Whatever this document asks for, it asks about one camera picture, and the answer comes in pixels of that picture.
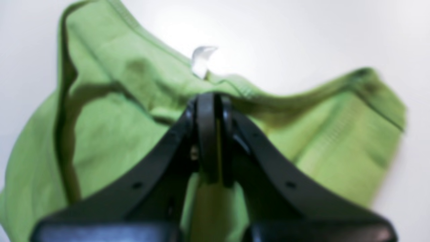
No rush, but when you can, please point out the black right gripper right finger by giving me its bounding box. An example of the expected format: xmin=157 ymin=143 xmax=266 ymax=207
xmin=220 ymin=95 xmax=397 ymax=242

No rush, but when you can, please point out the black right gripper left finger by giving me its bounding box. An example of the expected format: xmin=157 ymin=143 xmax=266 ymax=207
xmin=31 ymin=93 xmax=221 ymax=242

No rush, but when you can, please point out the green T-shirt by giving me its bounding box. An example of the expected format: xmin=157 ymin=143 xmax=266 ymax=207
xmin=1 ymin=0 xmax=406 ymax=242

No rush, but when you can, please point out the white garment care label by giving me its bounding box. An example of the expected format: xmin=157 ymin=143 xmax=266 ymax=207
xmin=190 ymin=46 xmax=218 ymax=79

